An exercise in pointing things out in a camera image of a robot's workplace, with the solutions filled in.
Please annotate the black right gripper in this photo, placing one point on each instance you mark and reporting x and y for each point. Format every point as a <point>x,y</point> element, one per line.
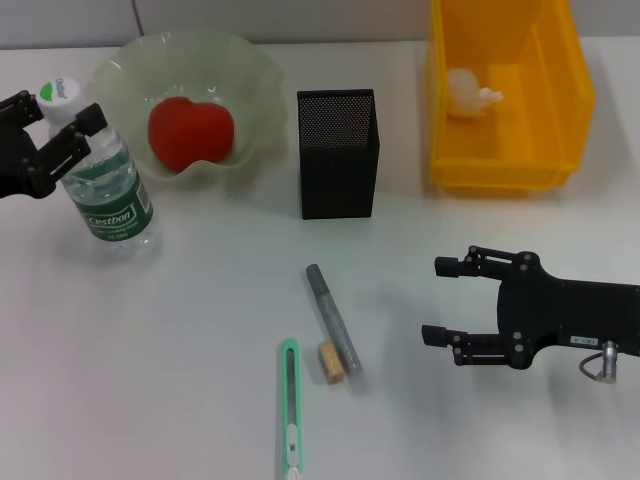
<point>565,310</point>

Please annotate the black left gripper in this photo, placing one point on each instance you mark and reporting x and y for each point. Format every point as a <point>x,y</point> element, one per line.
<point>12,165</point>

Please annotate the clear green-label water bottle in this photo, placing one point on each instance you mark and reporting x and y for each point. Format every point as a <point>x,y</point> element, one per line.
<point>110,200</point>

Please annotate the red apple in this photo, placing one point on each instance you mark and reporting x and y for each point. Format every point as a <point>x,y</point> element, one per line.
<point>190,132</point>

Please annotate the white paper ball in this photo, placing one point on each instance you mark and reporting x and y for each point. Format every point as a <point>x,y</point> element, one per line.
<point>467,92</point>

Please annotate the grey marker pen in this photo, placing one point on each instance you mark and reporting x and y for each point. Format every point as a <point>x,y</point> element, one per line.
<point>332,320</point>

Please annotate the black mesh pen holder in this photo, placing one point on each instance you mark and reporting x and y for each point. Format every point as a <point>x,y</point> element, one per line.
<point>340,175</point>

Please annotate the green utility knife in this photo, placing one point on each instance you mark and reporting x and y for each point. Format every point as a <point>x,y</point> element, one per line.
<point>290,400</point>

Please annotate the pale green wavy fruit plate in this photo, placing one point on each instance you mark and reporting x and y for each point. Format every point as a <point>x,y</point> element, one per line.
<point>240,75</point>

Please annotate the yellow plastic bin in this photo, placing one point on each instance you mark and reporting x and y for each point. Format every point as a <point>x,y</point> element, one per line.
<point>525,140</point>

